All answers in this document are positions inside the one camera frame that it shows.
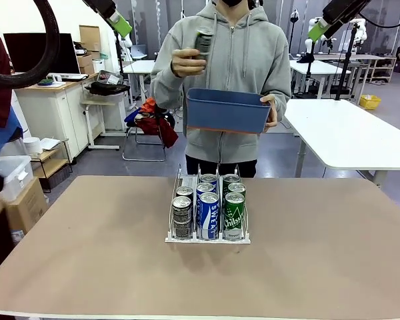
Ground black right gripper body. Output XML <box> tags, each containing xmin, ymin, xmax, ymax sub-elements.
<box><xmin>321</xmin><ymin>0</ymin><xmax>369</xmax><ymax>37</ymax></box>

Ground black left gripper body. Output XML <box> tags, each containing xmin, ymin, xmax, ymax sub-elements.
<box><xmin>82</xmin><ymin>0</ymin><xmax>117</xmax><ymax>20</ymax></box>

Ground black coffee can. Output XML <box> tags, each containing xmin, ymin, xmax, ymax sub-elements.
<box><xmin>193</xmin><ymin>28</ymin><xmax>215</xmax><ymax>63</ymax></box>
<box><xmin>172</xmin><ymin>196</ymin><xmax>194</xmax><ymax>240</ymax></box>
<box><xmin>175</xmin><ymin>185</ymin><xmax>195</xmax><ymax>201</ymax></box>

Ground blue plastic bin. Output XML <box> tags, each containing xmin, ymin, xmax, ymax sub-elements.
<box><xmin>185</xmin><ymin>87</ymin><xmax>276</xmax><ymax>135</ymax></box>

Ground person right forearm grey sleeve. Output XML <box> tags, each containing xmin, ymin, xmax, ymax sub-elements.
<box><xmin>150</xmin><ymin>56</ymin><xmax>185</xmax><ymax>109</ymax></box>

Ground person left forearm grey sleeve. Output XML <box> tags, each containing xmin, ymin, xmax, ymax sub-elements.
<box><xmin>269</xmin><ymin>88</ymin><xmax>292</xmax><ymax>125</ymax></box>

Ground person right hand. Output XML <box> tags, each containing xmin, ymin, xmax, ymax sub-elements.
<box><xmin>171</xmin><ymin>48</ymin><xmax>208</xmax><ymax>79</ymax></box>

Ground person left hand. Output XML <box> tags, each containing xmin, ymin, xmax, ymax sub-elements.
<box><xmin>259</xmin><ymin>94</ymin><xmax>279</xmax><ymax>133</ymax></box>

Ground grey laptop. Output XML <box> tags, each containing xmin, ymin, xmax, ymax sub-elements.
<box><xmin>129</xmin><ymin>44</ymin><xmax>148</xmax><ymax>61</ymax></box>

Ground stacked cardboard boxes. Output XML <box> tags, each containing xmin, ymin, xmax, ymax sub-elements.
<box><xmin>73</xmin><ymin>25</ymin><xmax>102</xmax><ymax>76</ymax></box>

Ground small white table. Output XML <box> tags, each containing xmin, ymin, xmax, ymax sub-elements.
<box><xmin>122</xmin><ymin>59</ymin><xmax>158</xmax><ymax>105</ymax></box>

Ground black tripod stand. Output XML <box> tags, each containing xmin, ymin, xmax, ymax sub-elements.
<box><xmin>335</xmin><ymin>23</ymin><xmax>360</xmax><ymax>101</ymax></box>

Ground long wooden shelf desk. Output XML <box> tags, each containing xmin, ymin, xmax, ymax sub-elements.
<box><xmin>315</xmin><ymin>53</ymin><xmax>398</xmax><ymax>85</ymax></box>

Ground clear tray with items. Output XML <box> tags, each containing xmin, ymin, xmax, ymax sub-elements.
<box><xmin>97</xmin><ymin>69</ymin><xmax>124</xmax><ymax>86</ymax></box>

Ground black bag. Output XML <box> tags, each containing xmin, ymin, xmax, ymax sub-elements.
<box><xmin>85</xmin><ymin>81</ymin><xmax>131</xmax><ymax>97</ymax></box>

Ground person in grey hoodie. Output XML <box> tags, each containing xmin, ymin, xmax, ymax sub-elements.
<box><xmin>149</xmin><ymin>0</ymin><xmax>293</xmax><ymax>179</ymax></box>

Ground white wheeled side table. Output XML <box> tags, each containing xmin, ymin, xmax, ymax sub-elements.
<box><xmin>81</xmin><ymin>99</ymin><xmax>121</xmax><ymax>151</ymax></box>

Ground black computer monitor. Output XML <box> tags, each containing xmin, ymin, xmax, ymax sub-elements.
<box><xmin>3</xmin><ymin>32</ymin><xmax>81</xmax><ymax>76</ymax></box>

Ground yellow plastic basket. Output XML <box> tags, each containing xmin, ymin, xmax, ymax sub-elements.
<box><xmin>359</xmin><ymin>95</ymin><xmax>382</xmax><ymax>111</ymax></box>

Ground white cabinet wooden top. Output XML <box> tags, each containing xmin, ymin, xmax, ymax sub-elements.
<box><xmin>11</xmin><ymin>73</ymin><xmax>104</xmax><ymax>165</ymax></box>

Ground red orange clothes pile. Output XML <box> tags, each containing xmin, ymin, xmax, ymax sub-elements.
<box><xmin>125</xmin><ymin>97</ymin><xmax>179</xmax><ymax>149</ymax></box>

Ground large white table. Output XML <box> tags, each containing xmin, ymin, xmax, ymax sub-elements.
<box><xmin>282</xmin><ymin>99</ymin><xmax>400</xmax><ymax>186</ymax></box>

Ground black office chair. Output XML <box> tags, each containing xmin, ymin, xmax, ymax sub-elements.
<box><xmin>121</xmin><ymin>96</ymin><xmax>179</xmax><ymax>163</ymax></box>

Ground white paper roll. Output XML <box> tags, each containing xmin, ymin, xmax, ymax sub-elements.
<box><xmin>22</xmin><ymin>137</ymin><xmax>43</xmax><ymax>156</ymax></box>

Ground blue cloth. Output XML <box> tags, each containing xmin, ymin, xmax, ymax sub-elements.
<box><xmin>0</xmin><ymin>106</ymin><xmax>23</xmax><ymax>158</ymax></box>

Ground clear plastic storage box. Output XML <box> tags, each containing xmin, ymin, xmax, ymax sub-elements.
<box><xmin>0</xmin><ymin>155</ymin><xmax>35</xmax><ymax>203</ymax></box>

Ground brown cardboard box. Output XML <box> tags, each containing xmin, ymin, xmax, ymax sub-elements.
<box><xmin>5</xmin><ymin>176</ymin><xmax>49</xmax><ymax>236</ymax></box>

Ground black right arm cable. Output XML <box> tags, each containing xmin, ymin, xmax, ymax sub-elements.
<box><xmin>357</xmin><ymin>8</ymin><xmax>400</xmax><ymax>30</ymax></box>

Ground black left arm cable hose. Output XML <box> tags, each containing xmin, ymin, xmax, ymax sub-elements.
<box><xmin>0</xmin><ymin>0</ymin><xmax>62</xmax><ymax>89</ymax></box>

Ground black wire wooden shelf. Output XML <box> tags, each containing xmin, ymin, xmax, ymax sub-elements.
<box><xmin>29</xmin><ymin>139</ymin><xmax>73</xmax><ymax>193</ymax></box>

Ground white wire can dispenser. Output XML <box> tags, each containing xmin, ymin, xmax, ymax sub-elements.
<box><xmin>164</xmin><ymin>163</ymin><xmax>253</xmax><ymax>245</ymax></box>

